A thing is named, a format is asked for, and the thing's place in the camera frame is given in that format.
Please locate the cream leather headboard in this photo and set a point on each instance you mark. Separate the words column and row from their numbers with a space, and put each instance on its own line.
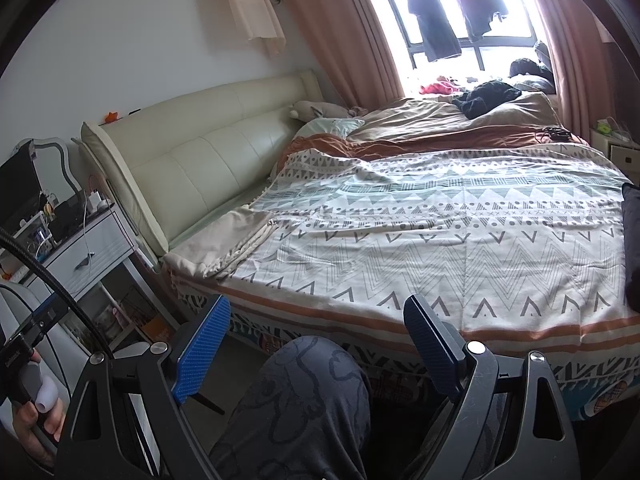
column 200, row 160

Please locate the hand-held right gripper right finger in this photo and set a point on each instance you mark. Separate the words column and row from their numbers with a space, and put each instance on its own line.
column 432, row 350

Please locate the person's left hand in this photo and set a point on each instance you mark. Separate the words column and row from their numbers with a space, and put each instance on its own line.
column 27, row 435

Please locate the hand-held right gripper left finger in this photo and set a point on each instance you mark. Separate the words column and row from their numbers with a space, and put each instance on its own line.
column 200, row 350

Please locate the black crumpled garment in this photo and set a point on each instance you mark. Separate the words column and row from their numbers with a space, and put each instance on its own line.
column 485, row 97

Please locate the beige jacket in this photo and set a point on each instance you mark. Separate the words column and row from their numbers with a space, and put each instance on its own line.
column 220, row 245

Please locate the pink curtain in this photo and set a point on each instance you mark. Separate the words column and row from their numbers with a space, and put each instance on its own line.
column 340, row 25
column 575, row 60

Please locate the pale green pillow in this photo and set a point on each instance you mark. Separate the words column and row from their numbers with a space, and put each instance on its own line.
column 330, row 126

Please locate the red cloth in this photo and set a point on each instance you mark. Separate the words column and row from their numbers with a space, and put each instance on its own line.
column 437, row 87

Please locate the patterned bed sheet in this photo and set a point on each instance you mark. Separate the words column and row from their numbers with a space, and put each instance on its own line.
column 425, row 240

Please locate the beige hanging cloth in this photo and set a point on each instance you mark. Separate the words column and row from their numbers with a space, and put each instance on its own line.
column 250, row 5

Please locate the small orange toy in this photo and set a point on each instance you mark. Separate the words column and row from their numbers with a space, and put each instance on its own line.
column 111, row 116

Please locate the dark framed window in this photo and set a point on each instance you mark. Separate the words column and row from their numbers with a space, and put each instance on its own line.
column 505, row 38

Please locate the dark hanging jacket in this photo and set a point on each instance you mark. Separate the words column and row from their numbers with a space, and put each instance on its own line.
column 430, row 20

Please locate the white framed dark screen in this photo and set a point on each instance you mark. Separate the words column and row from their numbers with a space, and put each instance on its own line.
column 25, row 185

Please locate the green tissue box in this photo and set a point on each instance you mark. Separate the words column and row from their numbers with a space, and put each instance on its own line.
column 605, row 127

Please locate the white nightstand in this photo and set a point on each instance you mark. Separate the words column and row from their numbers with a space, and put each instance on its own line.
column 620, row 155

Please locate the white bedside table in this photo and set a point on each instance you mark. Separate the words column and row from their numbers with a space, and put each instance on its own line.
column 95, row 250

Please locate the beige and orange duvet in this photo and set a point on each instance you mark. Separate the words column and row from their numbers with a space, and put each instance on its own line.
column 425, row 120

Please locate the black folded clothes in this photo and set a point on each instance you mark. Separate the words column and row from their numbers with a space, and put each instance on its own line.
column 632, row 240

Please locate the beige plush toy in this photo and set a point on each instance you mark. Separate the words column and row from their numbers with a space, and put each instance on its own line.
column 320, row 109

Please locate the person's patterned grey pants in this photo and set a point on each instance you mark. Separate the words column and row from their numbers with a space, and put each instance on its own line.
column 300, row 410

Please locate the dark cushion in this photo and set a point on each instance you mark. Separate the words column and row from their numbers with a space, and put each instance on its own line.
column 530, row 72

